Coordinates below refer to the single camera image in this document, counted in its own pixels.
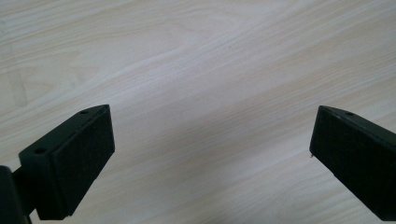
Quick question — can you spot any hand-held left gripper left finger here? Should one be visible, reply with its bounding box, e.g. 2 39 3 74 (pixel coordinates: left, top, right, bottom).
12 104 116 221

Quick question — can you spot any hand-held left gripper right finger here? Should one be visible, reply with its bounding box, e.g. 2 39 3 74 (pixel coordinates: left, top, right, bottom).
309 105 396 222

